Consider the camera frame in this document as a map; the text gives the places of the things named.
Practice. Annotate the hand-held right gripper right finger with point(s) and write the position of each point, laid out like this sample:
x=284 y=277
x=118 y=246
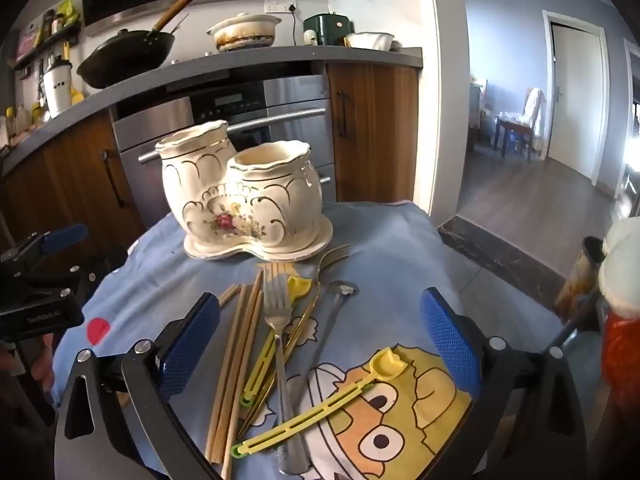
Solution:
x=447 y=340

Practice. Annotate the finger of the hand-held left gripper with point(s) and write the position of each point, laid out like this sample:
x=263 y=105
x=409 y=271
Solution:
x=102 y=260
x=65 y=237

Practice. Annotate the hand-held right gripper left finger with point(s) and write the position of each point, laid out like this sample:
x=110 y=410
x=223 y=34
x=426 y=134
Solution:
x=190 y=345

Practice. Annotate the silver metal spoon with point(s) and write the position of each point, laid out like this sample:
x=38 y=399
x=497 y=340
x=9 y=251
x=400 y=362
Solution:
x=345 y=288

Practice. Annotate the yellow plastic spoon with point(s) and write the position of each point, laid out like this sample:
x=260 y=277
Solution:
x=387 y=365
x=300 y=287

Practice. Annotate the cream floral ceramic utensil holder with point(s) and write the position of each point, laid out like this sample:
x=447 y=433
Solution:
x=280 y=195

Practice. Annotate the person's left hand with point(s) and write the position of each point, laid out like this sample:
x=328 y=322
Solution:
x=41 y=365

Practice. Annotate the wooden cabinet door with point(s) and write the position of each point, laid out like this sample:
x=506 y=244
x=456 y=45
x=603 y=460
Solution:
x=380 y=130
x=65 y=180

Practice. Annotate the silver metal fork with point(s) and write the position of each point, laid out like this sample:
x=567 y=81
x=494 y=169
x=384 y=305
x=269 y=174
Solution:
x=278 y=305

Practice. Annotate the blue cartoon printed cloth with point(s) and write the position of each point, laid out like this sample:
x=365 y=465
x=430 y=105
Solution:
x=390 y=260

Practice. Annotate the grey metal rod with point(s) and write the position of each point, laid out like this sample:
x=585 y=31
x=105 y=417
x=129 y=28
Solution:
x=575 y=322

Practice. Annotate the yellow plastic ladle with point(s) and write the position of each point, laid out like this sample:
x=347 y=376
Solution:
x=77 y=97

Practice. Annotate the brown stained jar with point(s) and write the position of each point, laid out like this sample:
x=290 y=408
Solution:
x=580 y=275

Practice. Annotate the white tumbler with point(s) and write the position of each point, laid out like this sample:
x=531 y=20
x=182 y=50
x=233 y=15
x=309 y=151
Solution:
x=57 y=87

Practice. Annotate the orange container white lid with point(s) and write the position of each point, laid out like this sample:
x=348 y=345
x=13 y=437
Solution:
x=622 y=340

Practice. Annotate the grey kitchen countertop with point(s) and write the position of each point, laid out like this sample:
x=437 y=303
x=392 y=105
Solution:
x=210 y=67

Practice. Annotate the small dark wooden table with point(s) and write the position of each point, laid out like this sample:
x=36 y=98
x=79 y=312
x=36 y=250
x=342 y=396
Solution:
x=512 y=127

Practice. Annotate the yellow green snack bag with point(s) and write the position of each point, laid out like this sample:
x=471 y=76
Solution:
x=67 y=12

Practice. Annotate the stainless built-in oven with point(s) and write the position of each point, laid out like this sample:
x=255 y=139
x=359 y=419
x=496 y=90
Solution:
x=290 y=105

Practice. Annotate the chair with white cloth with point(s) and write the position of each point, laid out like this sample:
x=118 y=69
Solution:
x=532 y=110

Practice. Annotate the white clay casserole pot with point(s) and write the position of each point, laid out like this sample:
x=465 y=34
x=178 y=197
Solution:
x=245 y=30

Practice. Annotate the white room door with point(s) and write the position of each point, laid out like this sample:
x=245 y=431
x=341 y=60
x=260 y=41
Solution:
x=577 y=100

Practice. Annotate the white bowl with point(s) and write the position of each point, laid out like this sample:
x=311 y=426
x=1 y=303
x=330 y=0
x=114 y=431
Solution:
x=370 y=40

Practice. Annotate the green kitchen appliance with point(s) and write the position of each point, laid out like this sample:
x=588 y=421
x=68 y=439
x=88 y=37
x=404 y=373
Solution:
x=330 y=27

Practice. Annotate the black wall shelf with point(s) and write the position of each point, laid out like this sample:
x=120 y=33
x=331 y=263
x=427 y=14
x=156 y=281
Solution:
x=47 y=45

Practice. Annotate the white wall socket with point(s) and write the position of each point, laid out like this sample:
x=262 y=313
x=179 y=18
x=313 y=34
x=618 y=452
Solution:
x=280 y=7

